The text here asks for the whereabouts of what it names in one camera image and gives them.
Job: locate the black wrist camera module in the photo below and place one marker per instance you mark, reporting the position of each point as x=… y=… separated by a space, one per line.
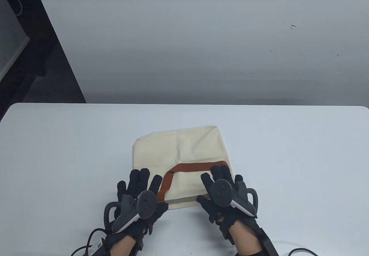
x=139 y=243
x=268 y=243

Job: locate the black white left hand controller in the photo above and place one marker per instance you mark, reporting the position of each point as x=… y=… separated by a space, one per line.
x=147 y=204

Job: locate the person's right forearm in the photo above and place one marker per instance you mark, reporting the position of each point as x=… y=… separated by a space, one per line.
x=245 y=237

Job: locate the grey glass panel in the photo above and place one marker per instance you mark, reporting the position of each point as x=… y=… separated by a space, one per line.
x=10 y=36

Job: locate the black white right hand controller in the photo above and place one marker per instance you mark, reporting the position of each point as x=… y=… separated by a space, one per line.
x=221 y=192

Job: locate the black right wrist camera module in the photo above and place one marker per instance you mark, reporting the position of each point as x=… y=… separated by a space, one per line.
x=268 y=243

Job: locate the dark cabinet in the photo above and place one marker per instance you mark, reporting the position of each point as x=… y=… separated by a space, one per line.
x=43 y=51

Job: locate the person's left forearm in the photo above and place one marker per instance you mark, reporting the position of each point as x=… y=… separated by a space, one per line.
x=122 y=247

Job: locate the black white hand controller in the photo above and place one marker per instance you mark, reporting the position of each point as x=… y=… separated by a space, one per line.
x=147 y=204
x=221 y=192

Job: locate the person's left hand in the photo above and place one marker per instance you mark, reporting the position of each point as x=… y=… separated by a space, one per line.
x=138 y=181

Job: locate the black left wrist camera module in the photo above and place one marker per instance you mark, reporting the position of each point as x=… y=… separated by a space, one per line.
x=139 y=243

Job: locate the person's right hand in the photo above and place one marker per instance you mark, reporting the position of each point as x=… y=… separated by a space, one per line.
x=220 y=173

